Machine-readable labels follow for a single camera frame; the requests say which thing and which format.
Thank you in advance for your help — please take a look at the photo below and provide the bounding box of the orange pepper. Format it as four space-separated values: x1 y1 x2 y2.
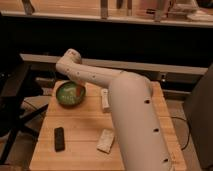
76 85 84 96

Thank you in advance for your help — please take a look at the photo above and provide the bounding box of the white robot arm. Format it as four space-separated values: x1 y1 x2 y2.
56 49 175 171

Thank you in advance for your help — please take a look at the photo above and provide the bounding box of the green ceramic bowl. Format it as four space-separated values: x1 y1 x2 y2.
56 81 86 106

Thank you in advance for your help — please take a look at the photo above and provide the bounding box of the white rectangular bar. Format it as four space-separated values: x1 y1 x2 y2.
101 89 110 113

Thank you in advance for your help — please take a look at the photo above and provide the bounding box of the black rectangular block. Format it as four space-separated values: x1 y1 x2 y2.
54 127 65 152

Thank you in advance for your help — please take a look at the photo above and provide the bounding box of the grey cabinet right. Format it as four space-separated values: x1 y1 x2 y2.
183 63 213 171

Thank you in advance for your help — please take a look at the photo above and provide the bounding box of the black chair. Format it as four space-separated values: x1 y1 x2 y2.
0 56 48 165

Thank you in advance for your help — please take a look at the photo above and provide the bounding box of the grey metal rail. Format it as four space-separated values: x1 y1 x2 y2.
21 54 208 75

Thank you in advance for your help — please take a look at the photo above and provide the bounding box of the black cable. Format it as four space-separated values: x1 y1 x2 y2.
171 115 190 151

